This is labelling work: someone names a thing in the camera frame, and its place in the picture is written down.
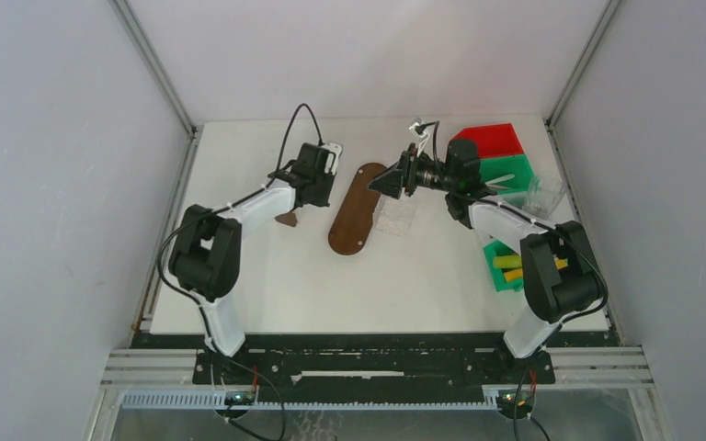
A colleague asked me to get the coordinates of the yellow toothpaste tube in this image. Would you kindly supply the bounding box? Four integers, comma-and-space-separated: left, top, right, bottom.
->
503, 259, 568, 283

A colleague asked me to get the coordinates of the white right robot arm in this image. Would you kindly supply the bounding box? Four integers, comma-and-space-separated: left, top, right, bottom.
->
369, 139, 609, 382

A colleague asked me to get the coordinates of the green toothpaste tube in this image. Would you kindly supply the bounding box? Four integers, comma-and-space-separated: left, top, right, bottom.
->
492, 254, 522, 271

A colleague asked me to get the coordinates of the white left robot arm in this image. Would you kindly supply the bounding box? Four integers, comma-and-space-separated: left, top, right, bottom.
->
155, 142, 343, 383

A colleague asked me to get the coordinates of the red storage bin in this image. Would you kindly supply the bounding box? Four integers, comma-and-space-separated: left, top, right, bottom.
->
452, 123, 524, 159

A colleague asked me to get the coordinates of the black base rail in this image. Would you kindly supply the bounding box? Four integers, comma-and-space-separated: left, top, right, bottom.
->
194, 331, 558, 406

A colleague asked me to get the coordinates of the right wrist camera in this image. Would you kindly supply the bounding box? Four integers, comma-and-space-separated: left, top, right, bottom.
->
408, 118, 435, 141

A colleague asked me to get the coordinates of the green bin with toothpaste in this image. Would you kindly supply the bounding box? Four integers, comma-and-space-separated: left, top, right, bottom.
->
484, 241, 523, 292

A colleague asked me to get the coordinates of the clear glass tumbler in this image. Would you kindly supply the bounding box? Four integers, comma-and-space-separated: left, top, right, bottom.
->
521, 175, 566, 220

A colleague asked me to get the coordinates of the clear textured acrylic holder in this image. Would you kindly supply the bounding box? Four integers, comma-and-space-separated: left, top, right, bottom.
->
373, 196, 418, 237

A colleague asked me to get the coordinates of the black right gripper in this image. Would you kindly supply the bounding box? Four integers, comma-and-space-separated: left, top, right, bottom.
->
366, 143, 457, 200

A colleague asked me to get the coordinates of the brown oval wooden tray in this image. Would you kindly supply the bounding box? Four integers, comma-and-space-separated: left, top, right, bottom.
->
327, 163, 386, 255

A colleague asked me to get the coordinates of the green bin with toothbrushes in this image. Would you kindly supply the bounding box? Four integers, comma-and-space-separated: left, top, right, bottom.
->
480, 154, 534, 197

